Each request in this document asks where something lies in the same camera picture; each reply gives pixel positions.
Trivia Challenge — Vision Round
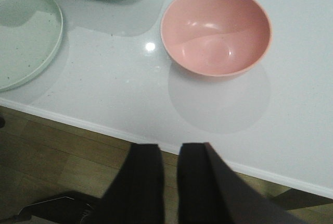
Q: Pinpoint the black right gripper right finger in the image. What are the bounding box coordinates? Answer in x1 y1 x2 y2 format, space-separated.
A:
177 143 304 223

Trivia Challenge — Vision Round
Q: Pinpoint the pink plastic bowl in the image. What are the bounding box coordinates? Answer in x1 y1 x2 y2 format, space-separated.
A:
160 0 272 77

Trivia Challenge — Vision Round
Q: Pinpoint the mint green round plate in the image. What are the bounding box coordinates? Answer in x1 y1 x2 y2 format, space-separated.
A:
1 0 63 91

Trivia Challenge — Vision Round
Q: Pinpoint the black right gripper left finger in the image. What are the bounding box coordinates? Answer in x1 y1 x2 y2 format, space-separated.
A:
97 144 164 223

